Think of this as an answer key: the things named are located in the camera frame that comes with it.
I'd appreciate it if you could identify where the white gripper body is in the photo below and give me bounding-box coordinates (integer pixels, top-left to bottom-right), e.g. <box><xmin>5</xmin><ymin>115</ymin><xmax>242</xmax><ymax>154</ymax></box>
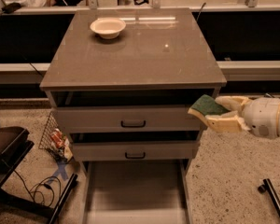
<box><xmin>243</xmin><ymin>97</ymin><xmax>280</xmax><ymax>139</ymax></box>

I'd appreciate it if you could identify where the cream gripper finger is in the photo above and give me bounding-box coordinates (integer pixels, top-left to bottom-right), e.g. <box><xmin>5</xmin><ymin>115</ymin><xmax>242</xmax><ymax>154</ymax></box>
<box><xmin>206</xmin><ymin>115</ymin><xmax>250</xmax><ymax>133</ymax></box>
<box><xmin>215</xmin><ymin>96</ymin><xmax>251</xmax><ymax>113</ymax></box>

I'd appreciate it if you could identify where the green yellow sponge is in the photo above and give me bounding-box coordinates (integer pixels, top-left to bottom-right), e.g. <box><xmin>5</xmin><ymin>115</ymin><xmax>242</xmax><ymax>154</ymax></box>
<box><xmin>188</xmin><ymin>94</ymin><xmax>229</xmax><ymax>125</ymax></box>

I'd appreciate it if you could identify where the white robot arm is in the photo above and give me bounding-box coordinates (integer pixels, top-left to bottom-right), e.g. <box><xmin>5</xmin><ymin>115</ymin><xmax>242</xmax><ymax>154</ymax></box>
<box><xmin>206</xmin><ymin>96</ymin><xmax>280</xmax><ymax>139</ymax></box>

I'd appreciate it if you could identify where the middle grey drawer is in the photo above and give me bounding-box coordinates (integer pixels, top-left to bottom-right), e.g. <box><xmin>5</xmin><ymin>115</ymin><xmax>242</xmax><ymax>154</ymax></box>
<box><xmin>71</xmin><ymin>141</ymin><xmax>200</xmax><ymax>161</ymax></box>

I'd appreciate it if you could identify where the bottom open grey drawer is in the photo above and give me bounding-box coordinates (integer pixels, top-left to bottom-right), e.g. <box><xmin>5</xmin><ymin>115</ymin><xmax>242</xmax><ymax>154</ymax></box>
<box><xmin>79</xmin><ymin>160</ymin><xmax>193</xmax><ymax>224</ymax></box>

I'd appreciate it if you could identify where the grey drawer cabinet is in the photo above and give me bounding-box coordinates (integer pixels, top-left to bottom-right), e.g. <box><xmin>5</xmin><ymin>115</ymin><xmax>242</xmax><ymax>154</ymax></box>
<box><xmin>39</xmin><ymin>7</ymin><xmax>228</xmax><ymax>224</ymax></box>

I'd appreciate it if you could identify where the top grey drawer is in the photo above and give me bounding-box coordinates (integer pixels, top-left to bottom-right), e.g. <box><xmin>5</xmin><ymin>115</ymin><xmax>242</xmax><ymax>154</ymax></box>
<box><xmin>52</xmin><ymin>105</ymin><xmax>205</xmax><ymax>133</ymax></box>

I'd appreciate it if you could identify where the black bar on floor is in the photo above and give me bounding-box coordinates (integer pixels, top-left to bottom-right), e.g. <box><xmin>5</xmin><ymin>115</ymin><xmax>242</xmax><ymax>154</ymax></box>
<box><xmin>258</xmin><ymin>178</ymin><xmax>280</xmax><ymax>218</ymax></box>

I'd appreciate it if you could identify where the black clip on ledge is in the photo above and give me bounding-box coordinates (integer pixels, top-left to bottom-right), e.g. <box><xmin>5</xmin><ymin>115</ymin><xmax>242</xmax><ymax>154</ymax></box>
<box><xmin>133</xmin><ymin>0</ymin><xmax>149</xmax><ymax>6</ymax></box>

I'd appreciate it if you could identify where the white bowl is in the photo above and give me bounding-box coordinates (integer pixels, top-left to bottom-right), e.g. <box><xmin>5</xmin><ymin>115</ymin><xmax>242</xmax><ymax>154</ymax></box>
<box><xmin>90</xmin><ymin>18</ymin><xmax>126</xmax><ymax>39</ymax></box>

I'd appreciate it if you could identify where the orange snack packet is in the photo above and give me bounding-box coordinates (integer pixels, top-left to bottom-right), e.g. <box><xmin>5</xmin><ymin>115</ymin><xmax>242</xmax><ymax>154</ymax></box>
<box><xmin>50</xmin><ymin>129</ymin><xmax>64</xmax><ymax>148</ymax></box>

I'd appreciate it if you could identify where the wire mesh basket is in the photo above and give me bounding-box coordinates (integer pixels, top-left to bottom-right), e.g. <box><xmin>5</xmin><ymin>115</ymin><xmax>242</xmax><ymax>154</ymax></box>
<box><xmin>38</xmin><ymin>113</ymin><xmax>73</xmax><ymax>163</ymax></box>

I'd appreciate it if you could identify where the black floor cable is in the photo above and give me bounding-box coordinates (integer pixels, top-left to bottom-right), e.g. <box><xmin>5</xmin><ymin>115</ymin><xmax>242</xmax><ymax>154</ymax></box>
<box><xmin>12</xmin><ymin>169</ymin><xmax>63</xmax><ymax>208</ymax></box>

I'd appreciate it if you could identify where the black cart frame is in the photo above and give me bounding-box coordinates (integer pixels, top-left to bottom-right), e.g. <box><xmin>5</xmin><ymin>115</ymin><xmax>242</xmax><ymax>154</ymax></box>
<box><xmin>0</xmin><ymin>126</ymin><xmax>77</xmax><ymax>224</ymax></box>

